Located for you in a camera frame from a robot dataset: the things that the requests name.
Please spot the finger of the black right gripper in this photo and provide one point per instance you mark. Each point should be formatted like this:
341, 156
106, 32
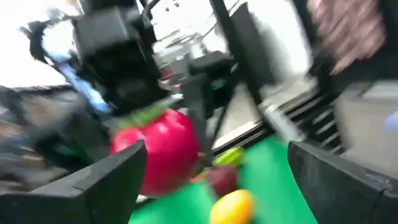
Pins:
199, 112

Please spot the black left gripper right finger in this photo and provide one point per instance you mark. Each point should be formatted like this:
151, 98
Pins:
335, 193

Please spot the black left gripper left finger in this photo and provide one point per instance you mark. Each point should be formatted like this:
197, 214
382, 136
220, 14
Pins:
102, 193

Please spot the red tomato with green calyx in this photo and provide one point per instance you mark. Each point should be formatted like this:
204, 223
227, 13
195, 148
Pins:
168, 146

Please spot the green lime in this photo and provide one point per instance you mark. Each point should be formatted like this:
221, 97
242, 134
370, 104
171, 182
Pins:
230, 157

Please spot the yellow-orange round fruit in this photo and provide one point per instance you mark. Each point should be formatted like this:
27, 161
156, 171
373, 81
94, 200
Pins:
231, 208

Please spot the dark red round fruit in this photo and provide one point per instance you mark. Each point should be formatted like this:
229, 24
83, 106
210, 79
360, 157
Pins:
222, 180

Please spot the person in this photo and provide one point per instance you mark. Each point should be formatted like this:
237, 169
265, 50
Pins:
345, 31

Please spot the black rig frame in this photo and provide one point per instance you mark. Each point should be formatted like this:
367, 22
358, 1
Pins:
252, 40

